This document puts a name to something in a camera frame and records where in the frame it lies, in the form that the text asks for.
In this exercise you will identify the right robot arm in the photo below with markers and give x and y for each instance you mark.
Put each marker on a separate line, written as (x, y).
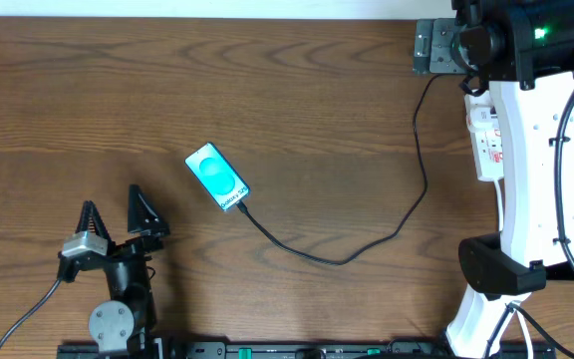
(516, 61)

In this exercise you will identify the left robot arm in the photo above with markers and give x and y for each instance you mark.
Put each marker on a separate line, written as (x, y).
(121, 326)

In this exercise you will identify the white USB charger plug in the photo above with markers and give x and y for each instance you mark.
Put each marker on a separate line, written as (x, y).
(480, 113)

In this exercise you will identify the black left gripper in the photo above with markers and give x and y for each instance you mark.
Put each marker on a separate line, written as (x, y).
(119, 249)

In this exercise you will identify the turquoise screen smartphone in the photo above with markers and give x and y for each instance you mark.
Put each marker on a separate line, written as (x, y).
(226, 187)

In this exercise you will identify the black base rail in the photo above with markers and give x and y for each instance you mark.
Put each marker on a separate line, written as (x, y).
(401, 348)

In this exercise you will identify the white power strip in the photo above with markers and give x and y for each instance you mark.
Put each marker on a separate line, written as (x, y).
(487, 152)

